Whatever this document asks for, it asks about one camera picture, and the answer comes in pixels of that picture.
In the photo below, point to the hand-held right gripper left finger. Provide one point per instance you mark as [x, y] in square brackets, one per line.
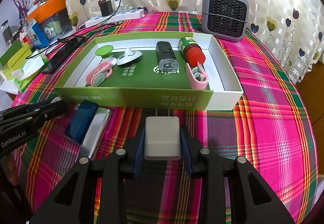
[138, 157]

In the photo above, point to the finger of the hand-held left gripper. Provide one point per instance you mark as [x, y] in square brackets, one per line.
[45, 112]
[33, 107]

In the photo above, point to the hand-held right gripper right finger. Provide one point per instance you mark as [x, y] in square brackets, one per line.
[186, 154]

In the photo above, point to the small white round device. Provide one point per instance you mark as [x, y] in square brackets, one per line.
[57, 99]

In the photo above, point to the white charger plug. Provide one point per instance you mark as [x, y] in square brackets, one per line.
[162, 135]

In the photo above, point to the green and white cardboard box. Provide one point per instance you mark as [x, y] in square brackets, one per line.
[141, 79]

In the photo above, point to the black flashlight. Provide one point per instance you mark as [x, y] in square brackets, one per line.
[165, 57]

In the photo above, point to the white and grey hook holder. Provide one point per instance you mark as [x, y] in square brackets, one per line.
[129, 57]

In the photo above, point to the person's left hand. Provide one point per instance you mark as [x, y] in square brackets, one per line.
[11, 167]

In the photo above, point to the blue card reader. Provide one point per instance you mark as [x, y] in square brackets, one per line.
[81, 120]

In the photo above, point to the green tissue pack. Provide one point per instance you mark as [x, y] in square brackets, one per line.
[31, 69]

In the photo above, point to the silver power bank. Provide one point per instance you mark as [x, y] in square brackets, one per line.
[97, 132]

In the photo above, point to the stacked green boxes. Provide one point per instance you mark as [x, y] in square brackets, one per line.
[14, 60]

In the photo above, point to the black phone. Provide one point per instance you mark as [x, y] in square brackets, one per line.
[63, 54]

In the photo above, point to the blue carton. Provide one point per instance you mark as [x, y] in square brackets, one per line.
[38, 34]

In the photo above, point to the glass jar with black lid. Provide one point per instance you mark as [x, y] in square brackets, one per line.
[7, 31]

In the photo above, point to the pink plaid tablecloth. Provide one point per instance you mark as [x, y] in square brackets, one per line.
[265, 125]

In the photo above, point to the green and white suction knob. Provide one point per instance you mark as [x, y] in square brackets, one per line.
[105, 51]

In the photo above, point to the orange lidded storage bin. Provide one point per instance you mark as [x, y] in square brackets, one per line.
[54, 19]

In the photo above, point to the red jar with green label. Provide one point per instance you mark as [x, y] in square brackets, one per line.
[193, 53]

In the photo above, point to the black power adapter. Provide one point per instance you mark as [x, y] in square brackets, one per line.
[105, 7]

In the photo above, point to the white power strip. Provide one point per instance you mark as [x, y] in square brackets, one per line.
[121, 16]

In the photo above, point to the grey space heater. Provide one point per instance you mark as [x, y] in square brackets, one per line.
[225, 15]

